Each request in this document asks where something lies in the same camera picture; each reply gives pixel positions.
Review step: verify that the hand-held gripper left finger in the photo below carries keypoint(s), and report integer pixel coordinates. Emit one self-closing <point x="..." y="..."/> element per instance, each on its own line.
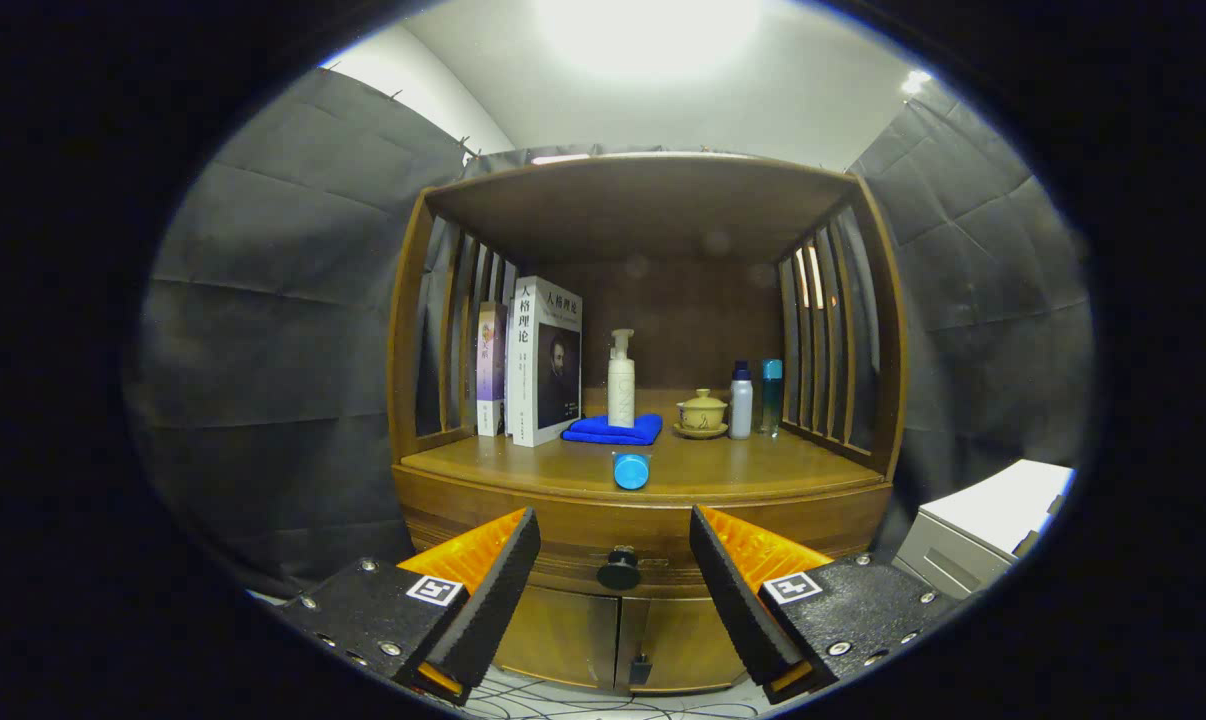
<point x="498" y="600"/>

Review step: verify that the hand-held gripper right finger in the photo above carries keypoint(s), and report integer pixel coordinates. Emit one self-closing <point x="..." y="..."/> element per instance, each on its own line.
<point x="733" y="600"/>

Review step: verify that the curved wooden drawer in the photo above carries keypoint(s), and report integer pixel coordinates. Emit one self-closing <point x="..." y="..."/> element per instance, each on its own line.
<point x="563" y="520"/>

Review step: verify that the blue white tube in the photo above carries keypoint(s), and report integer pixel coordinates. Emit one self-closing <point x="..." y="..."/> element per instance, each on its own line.
<point x="631" y="472"/>

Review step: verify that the wooden cabinet door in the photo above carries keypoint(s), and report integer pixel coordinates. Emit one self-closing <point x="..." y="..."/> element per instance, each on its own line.
<point x="563" y="635"/>
<point x="683" y="640"/>

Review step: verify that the wooden countertop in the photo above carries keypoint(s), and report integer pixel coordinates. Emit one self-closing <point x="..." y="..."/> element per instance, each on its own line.
<point x="723" y="460"/>

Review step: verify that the brown wooden cabinet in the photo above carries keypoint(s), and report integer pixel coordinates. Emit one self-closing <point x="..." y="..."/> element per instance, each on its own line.
<point x="653" y="200"/>

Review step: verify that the yellow saucer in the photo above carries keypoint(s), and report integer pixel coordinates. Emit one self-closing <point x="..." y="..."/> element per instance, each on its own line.
<point x="700" y="433"/>

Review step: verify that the yellow lidded tea bowl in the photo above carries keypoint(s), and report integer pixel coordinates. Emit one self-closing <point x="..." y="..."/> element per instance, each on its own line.
<point x="703" y="410"/>

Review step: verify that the white bottle dark blue cap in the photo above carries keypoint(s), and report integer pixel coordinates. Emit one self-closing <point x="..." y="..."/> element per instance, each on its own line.
<point x="741" y="405"/>

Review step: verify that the folded blue cloth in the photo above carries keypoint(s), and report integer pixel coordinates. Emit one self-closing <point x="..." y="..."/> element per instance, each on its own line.
<point x="603" y="432"/>

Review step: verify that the clear teal bottle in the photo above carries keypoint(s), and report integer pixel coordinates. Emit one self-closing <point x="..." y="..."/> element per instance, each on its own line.
<point x="771" y="400"/>

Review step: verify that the thin purple book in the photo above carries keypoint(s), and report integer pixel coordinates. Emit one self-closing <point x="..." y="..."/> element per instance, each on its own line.
<point x="491" y="370"/>

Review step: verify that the large white portrait book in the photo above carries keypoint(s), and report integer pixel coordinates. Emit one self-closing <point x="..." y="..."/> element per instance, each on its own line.
<point x="528" y="370"/>

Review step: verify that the white pump bottle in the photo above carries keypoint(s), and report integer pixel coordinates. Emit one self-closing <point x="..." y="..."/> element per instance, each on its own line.
<point x="621" y="390"/>

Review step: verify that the white grey plastic box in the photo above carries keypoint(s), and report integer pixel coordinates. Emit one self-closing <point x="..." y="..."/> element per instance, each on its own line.
<point x="993" y="500"/>

